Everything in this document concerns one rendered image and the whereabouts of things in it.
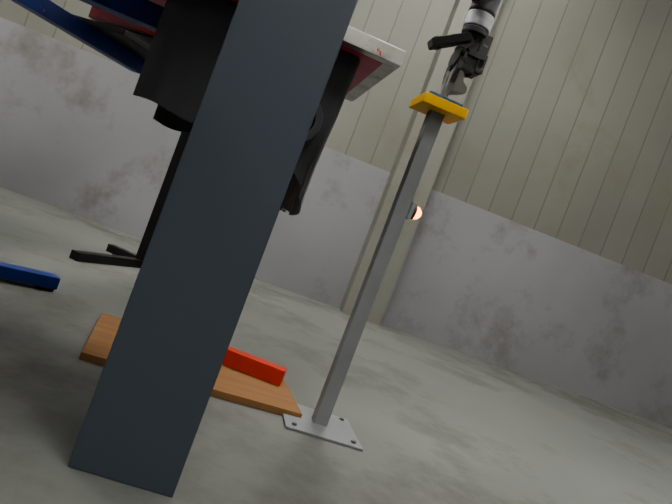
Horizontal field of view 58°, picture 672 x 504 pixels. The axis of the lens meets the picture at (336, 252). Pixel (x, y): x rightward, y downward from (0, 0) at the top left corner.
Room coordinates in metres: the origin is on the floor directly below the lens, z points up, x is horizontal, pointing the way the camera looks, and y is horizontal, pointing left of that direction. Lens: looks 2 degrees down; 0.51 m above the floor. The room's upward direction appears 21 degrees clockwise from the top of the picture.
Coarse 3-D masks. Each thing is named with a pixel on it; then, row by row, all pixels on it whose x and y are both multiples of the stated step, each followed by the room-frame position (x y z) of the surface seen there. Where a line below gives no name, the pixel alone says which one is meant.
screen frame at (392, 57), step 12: (348, 36) 1.46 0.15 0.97; (360, 36) 1.46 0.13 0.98; (372, 36) 1.47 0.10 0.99; (360, 48) 1.47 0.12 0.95; (372, 48) 1.47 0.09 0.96; (384, 48) 1.48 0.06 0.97; (396, 48) 1.48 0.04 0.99; (384, 60) 1.49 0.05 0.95; (396, 60) 1.48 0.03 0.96; (372, 72) 1.63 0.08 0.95; (384, 72) 1.59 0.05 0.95; (360, 84) 1.80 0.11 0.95; (372, 84) 1.75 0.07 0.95; (348, 96) 2.00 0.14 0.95
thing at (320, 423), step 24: (432, 96) 1.62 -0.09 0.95; (432, 120) 1.67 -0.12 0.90; (456, 120) 1.68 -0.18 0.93; (432, 144) 1.67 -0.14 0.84; (408, 168) 1.68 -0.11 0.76; (408, 192) 1.67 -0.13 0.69; (408, 216) 1.67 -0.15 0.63; (384, 240) 1.67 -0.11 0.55; (384, 264) 1.67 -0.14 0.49; (360, 312) 1.67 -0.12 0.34; (360, 336) 1.67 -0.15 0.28; (336, 360) 1.67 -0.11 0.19; (336, 384) 1.67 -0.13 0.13; (312, 408) 1.79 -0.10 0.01; (312, 432) 1.58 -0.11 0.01; (336, 432) 1.66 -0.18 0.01
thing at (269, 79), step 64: (256, 0) 0.99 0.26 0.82; (320, 0) 1.01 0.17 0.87; (256, 64) 1.00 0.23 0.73; (320, 64) 1.01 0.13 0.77; (192, 128) 0.99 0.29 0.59; (256, 128) 1.00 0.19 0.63; (192, 192) 1.00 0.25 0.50; (256, 192) 1.01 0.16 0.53; (192, 256) 1.00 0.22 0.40; (256, 256) 1.02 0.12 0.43; (128, 320) 0.99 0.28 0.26; (192, 320) 1.01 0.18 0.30; (128, 384) 1.00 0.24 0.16; (192, 384) 1.01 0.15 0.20; (128, 448) 1.00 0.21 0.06
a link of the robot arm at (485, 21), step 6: (468, 12) 1.68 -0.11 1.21; (474, 12) 1.66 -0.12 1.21; (480, 12) 1.66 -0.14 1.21; (486, 12) 1.66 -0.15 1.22; (468, 18) 1.67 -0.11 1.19; (474, 18) 1.66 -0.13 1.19; (480, 18) 1.66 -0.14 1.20; (486, 18) 1.66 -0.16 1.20; (492, 18) 1.67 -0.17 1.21; (474, 24) 1.66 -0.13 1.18; (480, 24) 1.66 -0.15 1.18; (486, 24) 1.66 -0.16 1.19; (486, 30) 1.68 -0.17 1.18
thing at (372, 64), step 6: (234, 0) 1.46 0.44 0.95; (342, 48) 1.52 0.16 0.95; (348, 48) 1.50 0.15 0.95; (354, 54) 1.53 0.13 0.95; (360, 54) 1.51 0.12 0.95; (360, 60) 1.56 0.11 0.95; (366, 60) 1.54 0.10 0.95; (372, 60) 1.53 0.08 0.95; (360, 66) 1.62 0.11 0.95; (366, 66) 1.60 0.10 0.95; (372, 66) 1.58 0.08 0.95; (378, 66) 1.56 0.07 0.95; (360, 72) 1.67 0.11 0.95; (366, 72) 1.65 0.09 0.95; (354, 78) 1.76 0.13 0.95; (360, 78) 1.73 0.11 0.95
